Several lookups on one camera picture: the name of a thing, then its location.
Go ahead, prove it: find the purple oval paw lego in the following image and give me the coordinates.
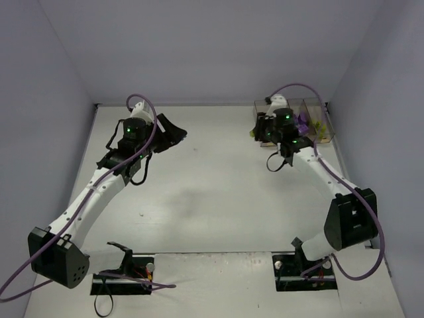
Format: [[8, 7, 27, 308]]
[[297, 112, 308, 125]]

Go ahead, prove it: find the small lime green lego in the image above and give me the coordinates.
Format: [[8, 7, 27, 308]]
[[313, 121, 327, 138]]

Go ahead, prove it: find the purple lego brick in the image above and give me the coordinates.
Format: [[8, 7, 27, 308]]
[[297, 124, 309, 136]]

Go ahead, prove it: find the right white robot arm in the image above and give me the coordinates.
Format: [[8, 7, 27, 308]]
[[252, 108, 378, 262]]

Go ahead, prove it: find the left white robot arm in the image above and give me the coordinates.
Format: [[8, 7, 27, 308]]
[[28, 114, 187, 289]]

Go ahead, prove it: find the clear bin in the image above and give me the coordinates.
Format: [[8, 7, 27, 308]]
[[304, 98, 335, 144], [252, 100, 275, 148], [288, 99, 316, 140]]

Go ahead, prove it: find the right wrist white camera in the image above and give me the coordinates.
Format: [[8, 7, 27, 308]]
[[264, 94, 288, 116]]

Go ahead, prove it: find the wrist white camera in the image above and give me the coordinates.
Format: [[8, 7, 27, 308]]
[[130, 101, 154, 123], [264, 94, 288, 116]]

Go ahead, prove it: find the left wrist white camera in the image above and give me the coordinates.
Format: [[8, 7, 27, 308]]
[[130, 101, 154, 123]]

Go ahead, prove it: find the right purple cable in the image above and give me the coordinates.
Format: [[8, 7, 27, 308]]
[[270, 83, 386, 282]]

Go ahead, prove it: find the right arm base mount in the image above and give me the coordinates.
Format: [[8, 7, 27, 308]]
[[272, 252, 338, 292]]

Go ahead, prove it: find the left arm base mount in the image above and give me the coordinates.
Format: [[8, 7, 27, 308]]
[[89, 254, 155, 295]]

